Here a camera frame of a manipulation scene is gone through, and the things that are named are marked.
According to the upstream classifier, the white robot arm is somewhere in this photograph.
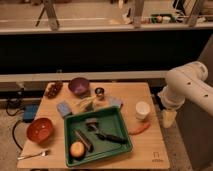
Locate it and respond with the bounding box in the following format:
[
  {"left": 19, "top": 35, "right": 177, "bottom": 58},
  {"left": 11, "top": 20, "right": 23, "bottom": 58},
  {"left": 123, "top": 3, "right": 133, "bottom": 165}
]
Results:
[{"left": 158, "top": 61, "right": 213, "bottom": 128}]

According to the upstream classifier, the purple bowl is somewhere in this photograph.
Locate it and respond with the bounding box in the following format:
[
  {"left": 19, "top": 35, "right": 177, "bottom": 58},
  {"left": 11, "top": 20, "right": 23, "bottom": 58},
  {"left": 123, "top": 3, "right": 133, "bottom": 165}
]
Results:
[{"left": 68, "top": 77, "right": 90, "bottom": 96}]

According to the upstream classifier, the red bowl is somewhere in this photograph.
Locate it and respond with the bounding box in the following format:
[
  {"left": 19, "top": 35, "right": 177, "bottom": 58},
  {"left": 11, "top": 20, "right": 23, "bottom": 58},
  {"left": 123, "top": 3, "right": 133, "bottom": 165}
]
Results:
[{"left": 26, "top": 118, "right": 53, "bottom": 144}]

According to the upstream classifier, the white cup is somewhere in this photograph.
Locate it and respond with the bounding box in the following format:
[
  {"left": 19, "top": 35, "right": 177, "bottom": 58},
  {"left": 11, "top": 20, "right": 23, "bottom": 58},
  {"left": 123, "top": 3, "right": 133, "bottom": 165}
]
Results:
[{"left": 135, "top": 101, "right": 151, "bottom": 120}]

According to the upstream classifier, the orange carrot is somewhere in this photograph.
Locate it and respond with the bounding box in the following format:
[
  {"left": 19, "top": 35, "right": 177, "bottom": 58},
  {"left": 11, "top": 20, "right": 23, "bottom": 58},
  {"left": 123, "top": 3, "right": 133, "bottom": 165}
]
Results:
[{"left": 129, "top": 122, "right": 151, "bottom": 135}]

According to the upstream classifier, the small metal cup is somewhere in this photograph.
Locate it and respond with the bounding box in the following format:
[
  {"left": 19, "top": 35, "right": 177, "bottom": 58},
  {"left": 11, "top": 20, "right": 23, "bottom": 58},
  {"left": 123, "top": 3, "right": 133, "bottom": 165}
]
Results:
[{"left": 95, "top": 87, "right": 105, "bottom": 100}]

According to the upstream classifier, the green plastic tray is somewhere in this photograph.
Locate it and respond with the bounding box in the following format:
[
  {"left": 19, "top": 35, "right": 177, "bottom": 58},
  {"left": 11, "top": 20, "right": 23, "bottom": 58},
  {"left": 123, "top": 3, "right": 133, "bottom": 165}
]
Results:
[{"left": 64, "top": 107, "right": 132, "bottom": 168}]

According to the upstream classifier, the grey small block in tray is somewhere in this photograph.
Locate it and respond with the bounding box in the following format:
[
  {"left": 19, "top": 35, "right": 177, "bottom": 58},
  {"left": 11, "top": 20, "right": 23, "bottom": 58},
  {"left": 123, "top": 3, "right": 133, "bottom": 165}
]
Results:
[{"left": 86, "top": 118, "right": 98, "bottom": 131}]

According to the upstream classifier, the yellow round fruit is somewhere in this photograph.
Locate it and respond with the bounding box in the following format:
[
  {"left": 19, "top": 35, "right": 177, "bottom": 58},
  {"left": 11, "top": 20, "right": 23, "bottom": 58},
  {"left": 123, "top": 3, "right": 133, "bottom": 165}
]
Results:
[{"left": 70, "top": 141, "right": 85, "bottom": 158}]

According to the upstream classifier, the blue sponge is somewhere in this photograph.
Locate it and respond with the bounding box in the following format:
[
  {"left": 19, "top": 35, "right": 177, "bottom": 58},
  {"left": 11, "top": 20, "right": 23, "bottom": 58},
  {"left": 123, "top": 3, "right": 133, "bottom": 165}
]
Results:
[{"left": 57, "top": 102, "right": 71, "bottom": 118}]

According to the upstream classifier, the bunch of red grapes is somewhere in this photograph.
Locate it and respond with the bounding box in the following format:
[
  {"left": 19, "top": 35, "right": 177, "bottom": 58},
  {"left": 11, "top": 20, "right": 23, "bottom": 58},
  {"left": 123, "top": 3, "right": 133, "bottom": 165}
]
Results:
[{"left": 45, "top": 81, "right": 63, "bottom": 99}]

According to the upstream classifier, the blue box on floor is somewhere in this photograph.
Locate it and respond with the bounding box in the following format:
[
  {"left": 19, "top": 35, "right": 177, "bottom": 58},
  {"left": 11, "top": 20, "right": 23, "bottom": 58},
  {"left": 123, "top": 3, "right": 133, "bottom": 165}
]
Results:
[{"left": 23, "top": 105, "right": 38, "bottom": 123}]

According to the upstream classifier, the black cable on floor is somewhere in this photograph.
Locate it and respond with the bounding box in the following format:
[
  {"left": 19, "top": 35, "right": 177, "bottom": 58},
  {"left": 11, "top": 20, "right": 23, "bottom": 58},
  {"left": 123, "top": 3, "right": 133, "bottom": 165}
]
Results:
[{"left": 5, "top": 89, "right": 28, "bottom": 151}]

